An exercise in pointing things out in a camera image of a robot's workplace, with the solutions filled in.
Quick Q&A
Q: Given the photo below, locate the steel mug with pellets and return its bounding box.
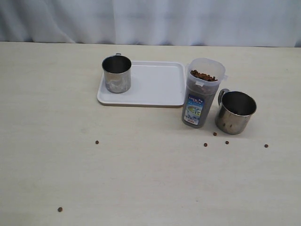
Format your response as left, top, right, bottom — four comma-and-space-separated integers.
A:
102, 53, 132, 93

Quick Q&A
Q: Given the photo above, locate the steel mug poured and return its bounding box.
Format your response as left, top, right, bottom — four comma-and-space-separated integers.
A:
215, 89, 257, 135

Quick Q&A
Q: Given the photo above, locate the clear plastic jar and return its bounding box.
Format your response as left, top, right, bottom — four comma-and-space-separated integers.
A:
182, 58, 226, 128

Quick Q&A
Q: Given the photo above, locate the white plastic tray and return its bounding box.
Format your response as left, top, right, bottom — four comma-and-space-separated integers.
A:
96, 61, 186, 108

